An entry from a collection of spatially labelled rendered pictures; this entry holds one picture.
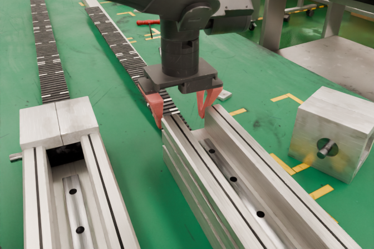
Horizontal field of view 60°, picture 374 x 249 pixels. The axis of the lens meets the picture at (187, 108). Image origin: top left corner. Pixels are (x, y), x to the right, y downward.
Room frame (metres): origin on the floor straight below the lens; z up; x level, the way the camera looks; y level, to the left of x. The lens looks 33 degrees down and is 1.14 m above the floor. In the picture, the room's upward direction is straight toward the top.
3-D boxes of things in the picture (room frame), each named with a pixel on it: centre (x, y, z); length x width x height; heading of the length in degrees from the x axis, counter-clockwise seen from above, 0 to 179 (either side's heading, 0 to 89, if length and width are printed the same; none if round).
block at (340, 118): (0.41, -0.23, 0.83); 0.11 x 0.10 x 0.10; 138
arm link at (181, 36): (0.46, 0.00, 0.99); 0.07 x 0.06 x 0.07; 107
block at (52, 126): (0.38, 0.20, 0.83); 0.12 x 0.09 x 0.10; 114
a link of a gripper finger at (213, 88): (0.47, -0.01, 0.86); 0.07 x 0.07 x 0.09; 23
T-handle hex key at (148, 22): (1.01, 0.12, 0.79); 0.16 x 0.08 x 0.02; 9
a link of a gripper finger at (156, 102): (0.45, 0.03, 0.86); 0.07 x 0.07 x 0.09; 23
